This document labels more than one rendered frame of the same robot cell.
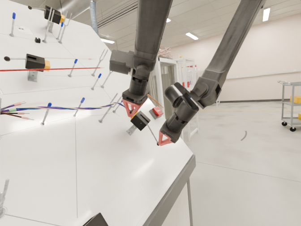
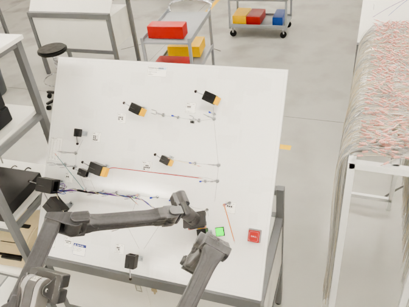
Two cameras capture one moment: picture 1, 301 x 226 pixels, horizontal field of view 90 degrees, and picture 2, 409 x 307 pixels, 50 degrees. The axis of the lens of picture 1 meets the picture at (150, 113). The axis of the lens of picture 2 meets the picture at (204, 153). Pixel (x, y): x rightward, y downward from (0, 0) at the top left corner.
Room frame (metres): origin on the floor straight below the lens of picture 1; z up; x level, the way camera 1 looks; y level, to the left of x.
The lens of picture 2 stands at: (0.32, -1.29, 2.55)
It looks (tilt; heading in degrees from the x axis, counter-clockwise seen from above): 36 degrees down; 78
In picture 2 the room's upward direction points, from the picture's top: 6 degrees counter-clockwise
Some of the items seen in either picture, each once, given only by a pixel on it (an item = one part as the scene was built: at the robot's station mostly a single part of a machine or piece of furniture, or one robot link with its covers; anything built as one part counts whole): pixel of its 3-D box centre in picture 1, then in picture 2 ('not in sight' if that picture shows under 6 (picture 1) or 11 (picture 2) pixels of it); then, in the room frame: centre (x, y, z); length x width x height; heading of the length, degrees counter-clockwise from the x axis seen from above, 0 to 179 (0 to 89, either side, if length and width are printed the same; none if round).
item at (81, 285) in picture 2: not in sight; (104, 291); (0.03, 0.31, 0.60); 0.55 x 0.02 x 0.39; 146
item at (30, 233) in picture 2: not in sight; (25, 236); (-0.35, 0.72, 0.76); 0.30 x 0.21 x 0.20; 60
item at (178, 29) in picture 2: not in sight; (184, 59); (1.16, 3.11, 0.54); 0.99 x 0.50 x 1.08; 60
